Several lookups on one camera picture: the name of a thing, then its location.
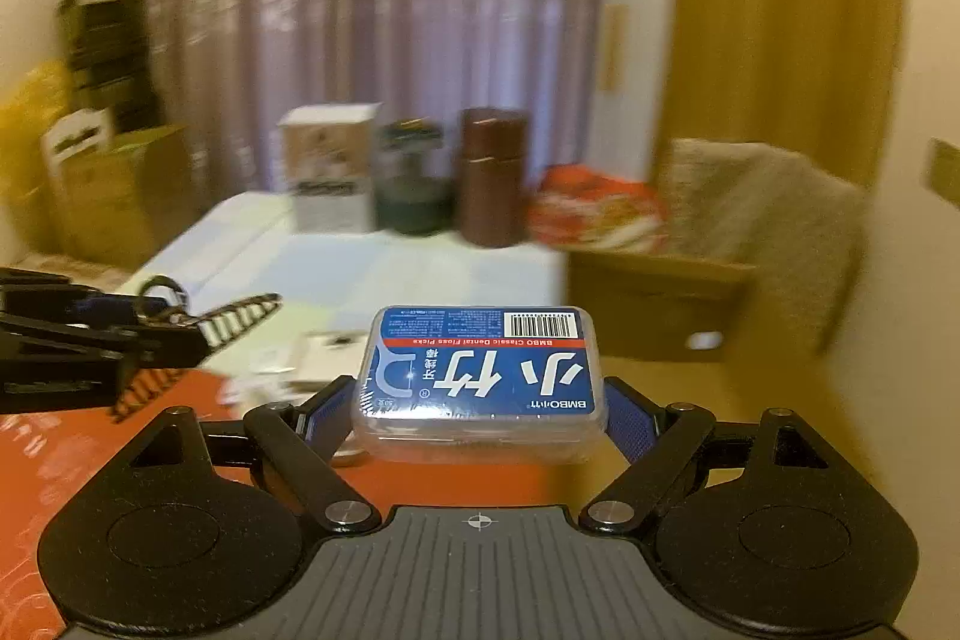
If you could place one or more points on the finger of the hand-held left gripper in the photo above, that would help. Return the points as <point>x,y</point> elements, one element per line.
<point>165,347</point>
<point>112,308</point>

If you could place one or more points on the brown cylindrical canister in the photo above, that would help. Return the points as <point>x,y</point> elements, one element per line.
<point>491,183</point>

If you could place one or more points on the dark tote bag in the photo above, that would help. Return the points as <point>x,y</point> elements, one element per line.
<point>105,55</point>

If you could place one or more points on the red instant meal box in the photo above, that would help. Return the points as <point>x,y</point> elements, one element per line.
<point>600,212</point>

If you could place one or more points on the glass jar with green contents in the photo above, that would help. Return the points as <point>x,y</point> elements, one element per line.
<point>412,190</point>

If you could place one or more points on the open cardboard carton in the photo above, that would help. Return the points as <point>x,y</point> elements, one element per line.
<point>127,197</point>

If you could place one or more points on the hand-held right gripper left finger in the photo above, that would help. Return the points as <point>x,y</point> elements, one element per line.
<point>322,413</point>

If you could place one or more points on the yellow plastic bag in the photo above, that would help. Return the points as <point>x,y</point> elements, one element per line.
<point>26,153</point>

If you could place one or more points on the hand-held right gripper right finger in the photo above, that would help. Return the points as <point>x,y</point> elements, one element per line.
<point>626,419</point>

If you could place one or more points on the white product box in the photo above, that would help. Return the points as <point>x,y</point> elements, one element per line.
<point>330,175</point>

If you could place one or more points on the mauve curtain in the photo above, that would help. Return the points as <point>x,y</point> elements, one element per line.
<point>375,10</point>

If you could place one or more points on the tan wall socket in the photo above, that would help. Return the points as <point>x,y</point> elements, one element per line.
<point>945,171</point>

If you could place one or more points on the orange cloth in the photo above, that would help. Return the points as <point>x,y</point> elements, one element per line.
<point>45,475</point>

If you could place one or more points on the blue dental floss box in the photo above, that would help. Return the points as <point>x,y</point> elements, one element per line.
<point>480,377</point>

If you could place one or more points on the white oval remote control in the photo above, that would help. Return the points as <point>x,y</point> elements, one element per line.
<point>330,359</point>

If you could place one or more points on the beige quilted cloth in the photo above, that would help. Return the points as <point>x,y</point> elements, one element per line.
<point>765,205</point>

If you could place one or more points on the pastel checked cloth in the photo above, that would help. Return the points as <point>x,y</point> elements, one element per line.
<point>337,272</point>

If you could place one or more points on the plain cardboard box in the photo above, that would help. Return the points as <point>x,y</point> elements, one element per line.
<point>652,302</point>

